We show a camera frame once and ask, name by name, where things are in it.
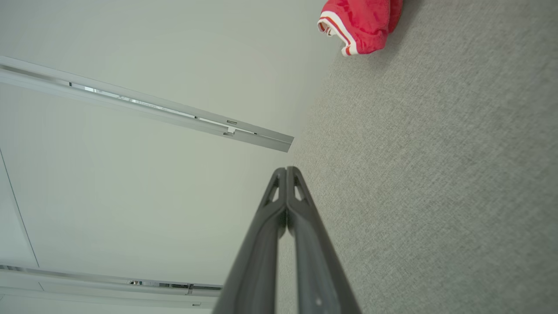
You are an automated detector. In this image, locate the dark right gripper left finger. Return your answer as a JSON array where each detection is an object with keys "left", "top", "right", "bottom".
[{"left": 213, "top": 167, "right": 288, "bottom": 314}]

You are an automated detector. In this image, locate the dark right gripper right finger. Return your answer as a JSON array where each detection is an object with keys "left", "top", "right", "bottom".
[{"left": 286, "top": 166, "right": 362, "bottom": 314}]

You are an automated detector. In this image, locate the grey partition post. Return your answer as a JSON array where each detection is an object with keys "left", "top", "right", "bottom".
[{"left": 0, "top": 56, "right": 295, "bottom": 153}]

